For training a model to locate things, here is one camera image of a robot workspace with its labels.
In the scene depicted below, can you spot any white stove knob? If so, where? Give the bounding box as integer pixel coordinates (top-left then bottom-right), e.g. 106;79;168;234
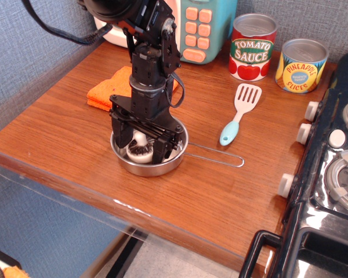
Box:
278;173;295;198
304;101;320;122
296;123;311;145

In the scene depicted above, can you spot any small steel frying pan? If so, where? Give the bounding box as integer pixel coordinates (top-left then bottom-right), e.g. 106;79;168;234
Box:
110;121;245;177

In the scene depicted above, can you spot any pineapple slices can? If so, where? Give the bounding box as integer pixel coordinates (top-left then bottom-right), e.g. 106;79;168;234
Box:
275;38;329;94

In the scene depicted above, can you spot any white stove knob middle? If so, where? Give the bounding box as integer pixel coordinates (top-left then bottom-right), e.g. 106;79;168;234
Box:
296;123;311;145

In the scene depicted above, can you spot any white spatula teal handle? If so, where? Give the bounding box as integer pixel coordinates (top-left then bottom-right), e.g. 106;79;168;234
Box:
219;83;262;146

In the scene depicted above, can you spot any white stove knob upper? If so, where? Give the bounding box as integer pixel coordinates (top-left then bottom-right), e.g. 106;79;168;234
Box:
304;101;320;122

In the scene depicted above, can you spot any tomato sauce can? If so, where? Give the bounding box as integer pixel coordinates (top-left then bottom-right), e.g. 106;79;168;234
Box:
229;13;278;81

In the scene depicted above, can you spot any teal toy microwave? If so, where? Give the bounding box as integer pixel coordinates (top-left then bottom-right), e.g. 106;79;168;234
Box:
85;1;237;72

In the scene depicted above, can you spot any white toy mushroom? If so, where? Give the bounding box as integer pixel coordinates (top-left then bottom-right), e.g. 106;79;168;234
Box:
126;130;154;164

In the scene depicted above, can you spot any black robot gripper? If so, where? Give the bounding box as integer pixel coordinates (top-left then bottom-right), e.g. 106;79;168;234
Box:
110;85;184;164

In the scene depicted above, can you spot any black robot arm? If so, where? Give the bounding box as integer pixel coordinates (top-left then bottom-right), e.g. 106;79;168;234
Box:
80;1;183;164

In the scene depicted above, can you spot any white stove knob lower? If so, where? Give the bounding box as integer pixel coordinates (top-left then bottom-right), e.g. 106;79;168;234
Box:
278;173;295;198

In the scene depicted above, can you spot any folded orange cloth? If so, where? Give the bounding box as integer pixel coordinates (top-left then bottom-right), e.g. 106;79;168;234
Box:
86;65;180;112

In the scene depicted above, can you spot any black toy stove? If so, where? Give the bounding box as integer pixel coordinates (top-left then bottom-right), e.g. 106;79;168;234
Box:
240;53;348;277

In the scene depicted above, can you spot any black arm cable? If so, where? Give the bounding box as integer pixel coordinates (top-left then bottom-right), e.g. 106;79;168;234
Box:
20;0;114;46

